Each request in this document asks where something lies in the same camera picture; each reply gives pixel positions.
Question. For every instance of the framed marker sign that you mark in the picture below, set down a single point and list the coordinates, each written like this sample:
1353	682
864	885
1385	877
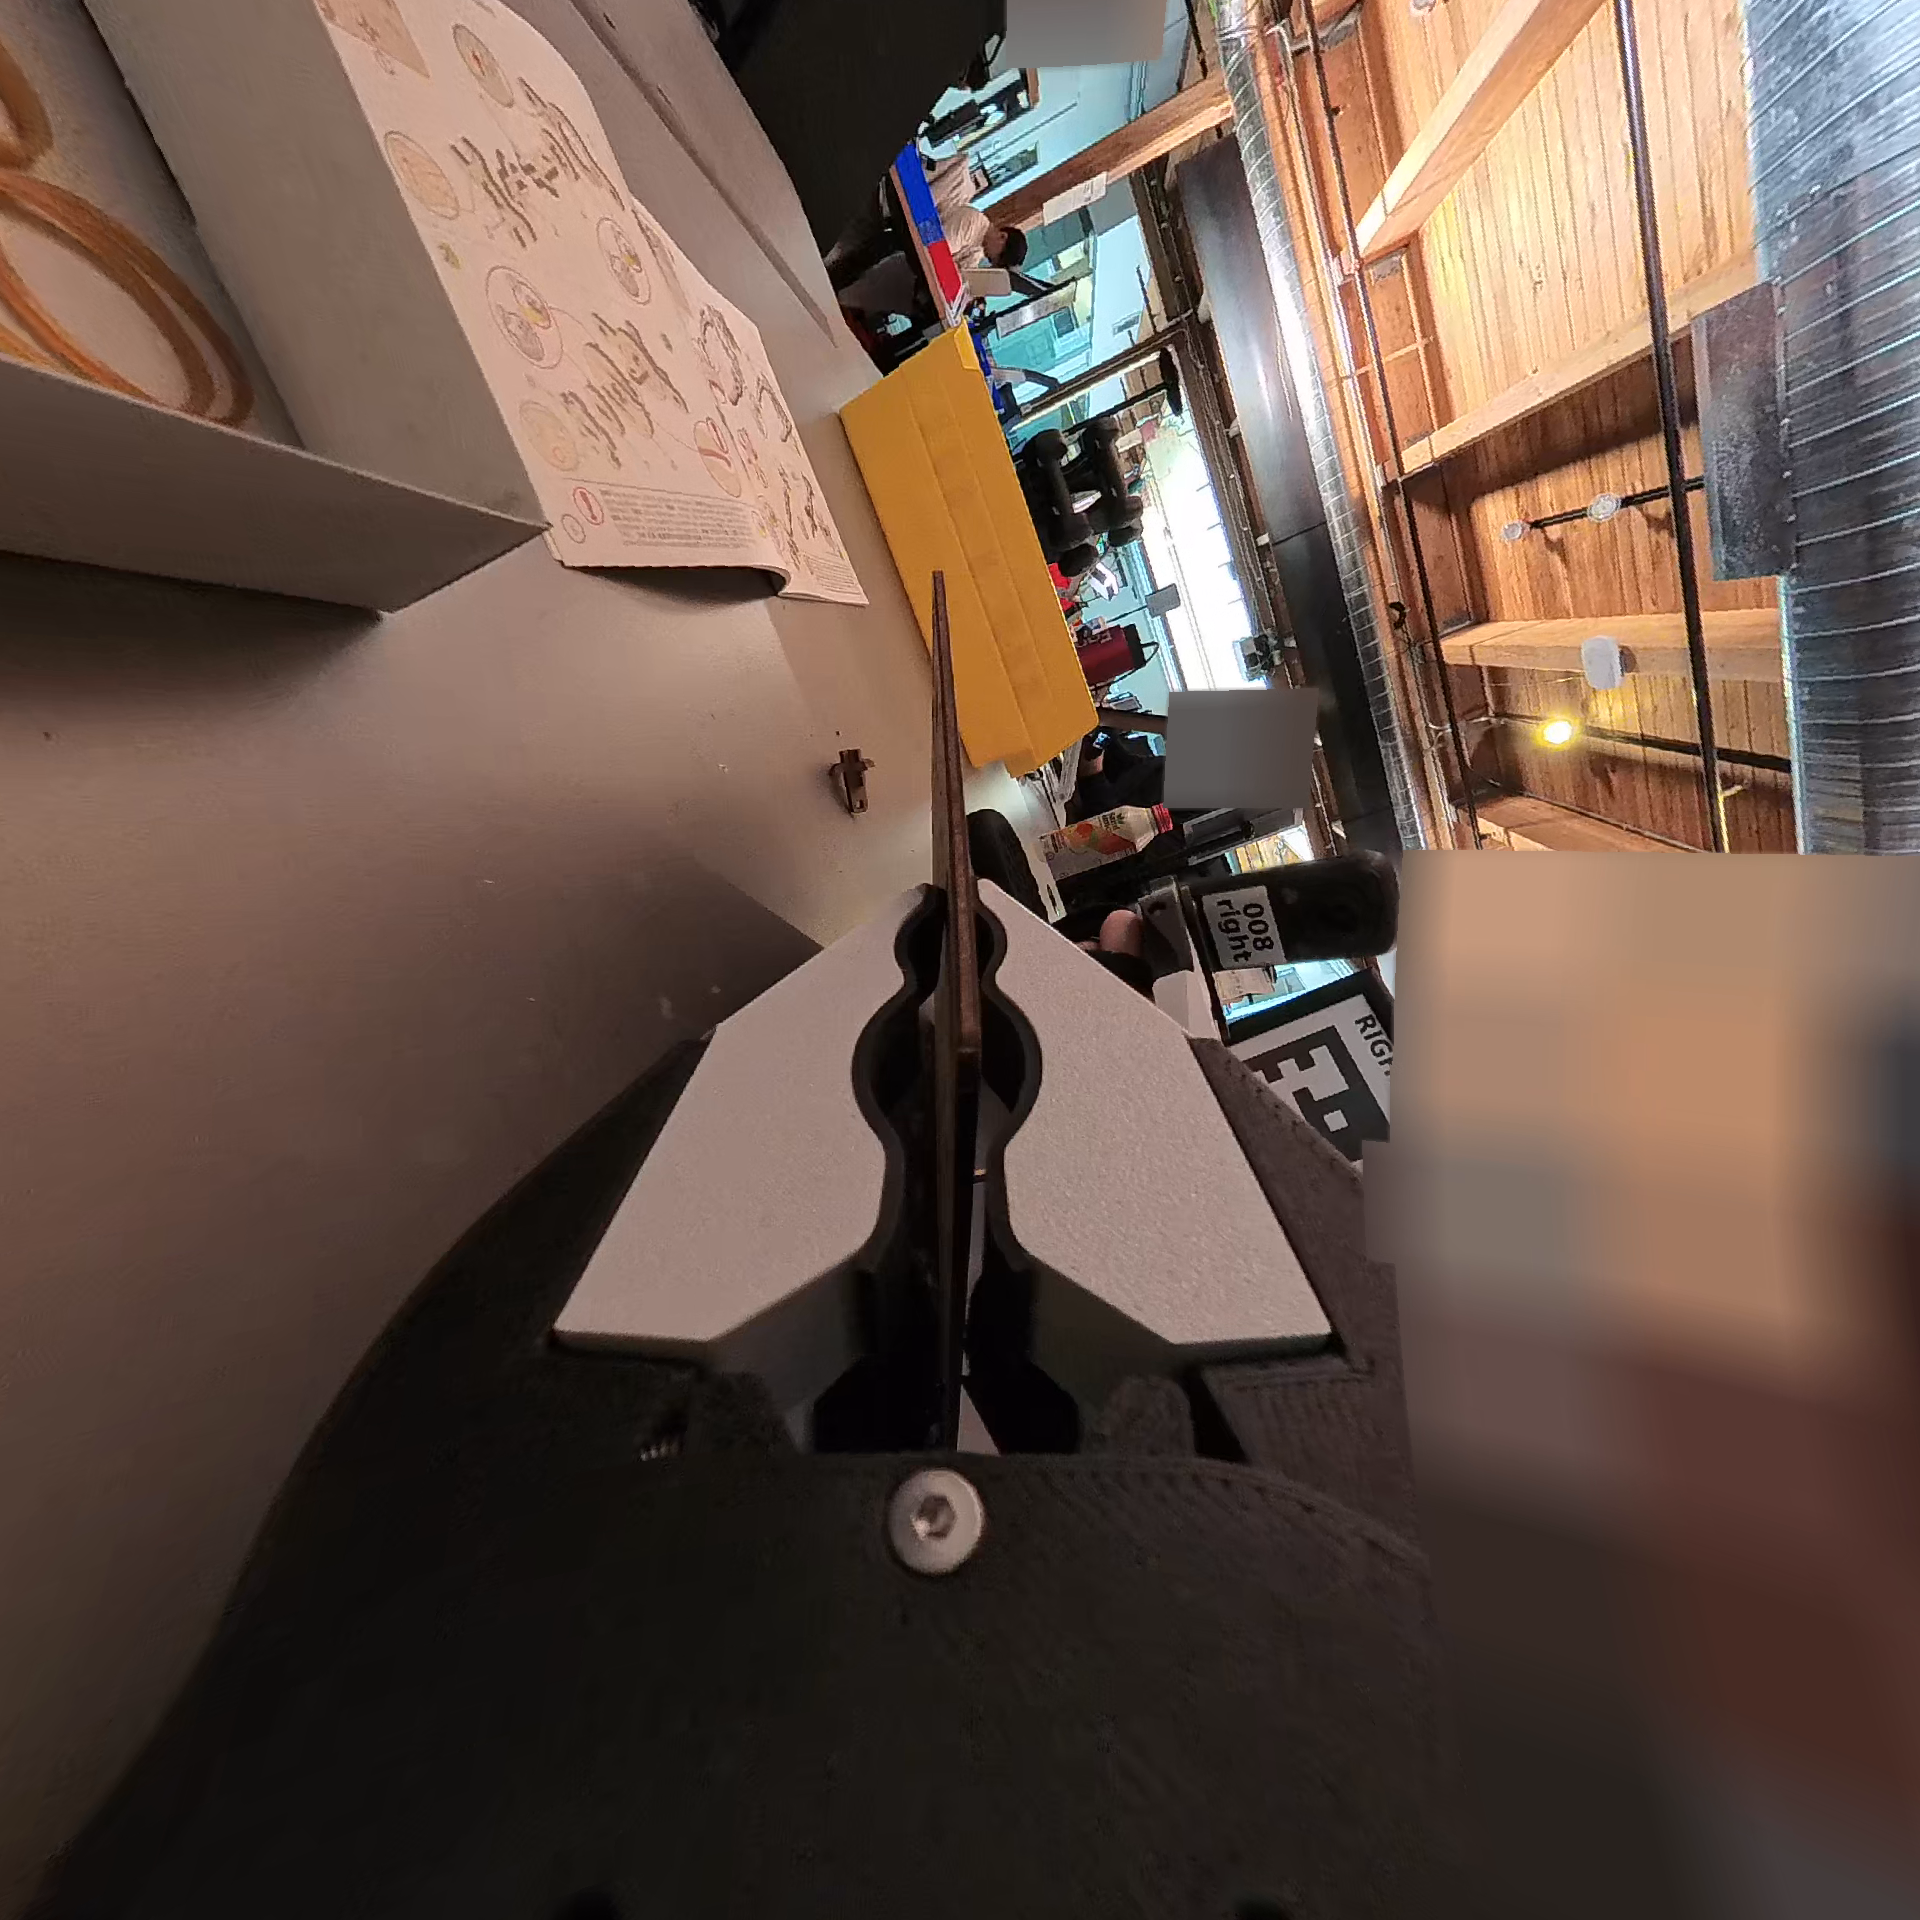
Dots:
1306	1088

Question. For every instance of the black dumbbells rack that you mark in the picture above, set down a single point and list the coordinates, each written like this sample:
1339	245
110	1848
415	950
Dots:
1072	488

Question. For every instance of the plastic drink bottle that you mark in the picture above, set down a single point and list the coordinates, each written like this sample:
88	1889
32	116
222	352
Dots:
1110	832

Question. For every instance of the red metal bottle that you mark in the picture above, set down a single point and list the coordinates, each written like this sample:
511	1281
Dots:
1113	656

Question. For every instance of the large wooden parts sheet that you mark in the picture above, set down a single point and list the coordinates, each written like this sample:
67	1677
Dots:
950	900

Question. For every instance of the white cardboard box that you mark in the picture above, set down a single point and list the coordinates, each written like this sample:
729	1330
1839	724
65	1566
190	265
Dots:
300	224

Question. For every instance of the glowing ceiling lamp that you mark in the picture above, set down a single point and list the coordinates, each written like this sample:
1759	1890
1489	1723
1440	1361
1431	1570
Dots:
1558	729

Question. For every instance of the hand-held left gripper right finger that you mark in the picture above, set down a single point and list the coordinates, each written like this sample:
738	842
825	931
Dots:
1154	1185

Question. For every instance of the printed instruction booklet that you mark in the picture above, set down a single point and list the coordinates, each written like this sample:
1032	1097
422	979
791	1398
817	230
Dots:
600	299

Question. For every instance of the slim silver ventilation duct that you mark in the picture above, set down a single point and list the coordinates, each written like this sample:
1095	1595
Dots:
1319	451

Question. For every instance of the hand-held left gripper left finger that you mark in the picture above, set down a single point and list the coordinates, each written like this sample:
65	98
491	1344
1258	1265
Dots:
720	1185

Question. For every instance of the wide silver ventilation duct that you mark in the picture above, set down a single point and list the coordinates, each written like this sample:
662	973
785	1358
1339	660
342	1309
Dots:
1844	374

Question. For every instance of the yellow plastic bin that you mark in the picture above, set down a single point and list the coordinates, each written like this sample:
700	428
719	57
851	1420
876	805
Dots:
960	510

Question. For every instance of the small wooden model piece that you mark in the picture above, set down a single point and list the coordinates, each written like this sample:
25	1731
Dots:
854	780

